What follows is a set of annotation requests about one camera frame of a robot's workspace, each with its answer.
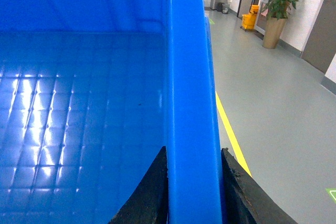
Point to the grey trash bin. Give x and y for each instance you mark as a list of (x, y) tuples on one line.
[(225, 8)]

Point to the large blue plastic crate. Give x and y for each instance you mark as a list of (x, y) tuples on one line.
[(91, 91)]

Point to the green potted plant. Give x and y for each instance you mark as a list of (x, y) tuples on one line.
[(277, 15)]

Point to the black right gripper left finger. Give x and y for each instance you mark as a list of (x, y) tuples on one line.
[(149, 203)]

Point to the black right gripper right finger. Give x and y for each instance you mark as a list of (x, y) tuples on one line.
[(245, 200)]

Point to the yellow mop bucket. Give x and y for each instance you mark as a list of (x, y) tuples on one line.
[(249, 20)]

